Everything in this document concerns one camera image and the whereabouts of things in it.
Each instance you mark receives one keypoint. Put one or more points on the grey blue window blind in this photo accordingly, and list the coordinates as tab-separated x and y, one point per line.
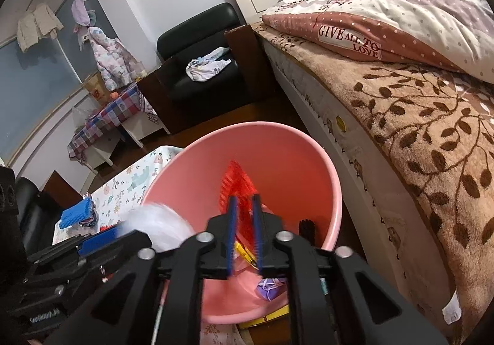
38	75

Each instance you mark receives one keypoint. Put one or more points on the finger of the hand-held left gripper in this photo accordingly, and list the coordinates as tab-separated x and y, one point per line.
123	252
102	239

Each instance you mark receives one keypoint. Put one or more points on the yellow patterned box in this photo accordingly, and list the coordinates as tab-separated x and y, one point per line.
270	316

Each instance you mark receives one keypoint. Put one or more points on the black leather armchair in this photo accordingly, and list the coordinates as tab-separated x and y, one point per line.
208	88
34	214

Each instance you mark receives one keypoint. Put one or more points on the brown paper bag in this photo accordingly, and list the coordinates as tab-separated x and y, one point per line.
94	90

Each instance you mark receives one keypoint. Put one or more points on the yellow plastic bag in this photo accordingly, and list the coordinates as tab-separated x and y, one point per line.
245	252

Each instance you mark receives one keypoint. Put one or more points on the bed with brown blanket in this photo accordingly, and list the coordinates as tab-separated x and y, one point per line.
424	136

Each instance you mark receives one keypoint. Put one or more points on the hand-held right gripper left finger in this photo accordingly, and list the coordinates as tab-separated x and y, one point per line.
231	241

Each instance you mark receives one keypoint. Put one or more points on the pink plastic bucket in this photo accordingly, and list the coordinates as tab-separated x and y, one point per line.
270	160

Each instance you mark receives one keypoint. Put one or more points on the blue foam fruit net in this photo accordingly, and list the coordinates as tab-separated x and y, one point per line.
75	212

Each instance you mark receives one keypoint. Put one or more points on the clear plastic bag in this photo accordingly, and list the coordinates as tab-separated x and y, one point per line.
162	221

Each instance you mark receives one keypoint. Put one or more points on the cream hanging jacket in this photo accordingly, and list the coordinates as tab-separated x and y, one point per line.
36	26

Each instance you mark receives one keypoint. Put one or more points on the red foam fruit net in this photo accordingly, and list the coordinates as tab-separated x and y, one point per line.
237	183

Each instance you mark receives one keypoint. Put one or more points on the transparent plastic bag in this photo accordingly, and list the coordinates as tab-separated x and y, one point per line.
83	113

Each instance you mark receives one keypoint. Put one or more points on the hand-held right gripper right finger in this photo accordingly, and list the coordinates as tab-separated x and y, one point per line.
257	237

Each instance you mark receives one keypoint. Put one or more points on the plaid cloth side table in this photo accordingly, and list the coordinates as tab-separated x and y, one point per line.
112	109

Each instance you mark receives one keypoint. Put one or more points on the black foam fruit net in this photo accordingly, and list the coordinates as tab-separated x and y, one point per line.
307	231

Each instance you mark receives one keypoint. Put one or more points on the white patterned garment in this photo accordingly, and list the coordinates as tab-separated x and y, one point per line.
204	67

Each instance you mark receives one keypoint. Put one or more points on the purple face mask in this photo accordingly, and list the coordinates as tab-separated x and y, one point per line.
270	289

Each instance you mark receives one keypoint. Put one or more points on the white stool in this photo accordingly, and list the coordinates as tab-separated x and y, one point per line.
102	148
142	129

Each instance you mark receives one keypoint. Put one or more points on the white animal hat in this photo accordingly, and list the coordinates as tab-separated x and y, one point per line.
84	36

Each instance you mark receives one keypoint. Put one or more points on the floral puffer jacket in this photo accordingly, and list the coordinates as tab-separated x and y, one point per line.
112	59

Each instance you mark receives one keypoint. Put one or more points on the purple hat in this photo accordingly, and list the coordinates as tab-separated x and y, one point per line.
80	11

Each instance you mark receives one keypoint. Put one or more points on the dotted pink white quilt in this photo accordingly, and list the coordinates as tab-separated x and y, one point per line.
416	25

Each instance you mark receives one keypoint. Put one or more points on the plastic drink cup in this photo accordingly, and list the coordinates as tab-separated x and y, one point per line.
141	69

